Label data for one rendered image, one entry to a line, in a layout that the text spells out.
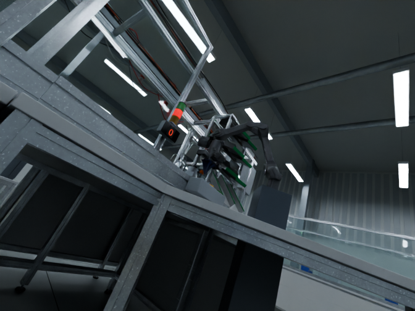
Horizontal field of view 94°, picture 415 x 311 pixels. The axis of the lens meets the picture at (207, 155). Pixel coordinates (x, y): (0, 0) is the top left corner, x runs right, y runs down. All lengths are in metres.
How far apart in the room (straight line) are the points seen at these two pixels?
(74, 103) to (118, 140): 0.14
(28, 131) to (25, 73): 0.15
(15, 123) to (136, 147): 0.29
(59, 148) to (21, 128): 0.07
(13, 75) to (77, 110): 0.12
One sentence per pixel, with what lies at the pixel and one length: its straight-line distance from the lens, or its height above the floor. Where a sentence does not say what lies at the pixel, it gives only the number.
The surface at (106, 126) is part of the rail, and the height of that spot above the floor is 0.92.
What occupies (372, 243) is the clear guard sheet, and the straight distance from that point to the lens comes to 4.79.
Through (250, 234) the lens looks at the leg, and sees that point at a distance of 0.65.
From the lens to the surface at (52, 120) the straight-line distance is 0.49.
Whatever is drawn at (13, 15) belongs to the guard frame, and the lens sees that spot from 0.58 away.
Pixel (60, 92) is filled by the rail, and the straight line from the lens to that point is 0.59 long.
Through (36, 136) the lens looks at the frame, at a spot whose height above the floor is 0.81.
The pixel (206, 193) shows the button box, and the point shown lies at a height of 0.92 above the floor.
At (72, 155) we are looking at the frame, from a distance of 0.52.
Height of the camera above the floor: 0.74
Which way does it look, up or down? 23 degrees up
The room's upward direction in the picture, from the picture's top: 22 degrees clockwise
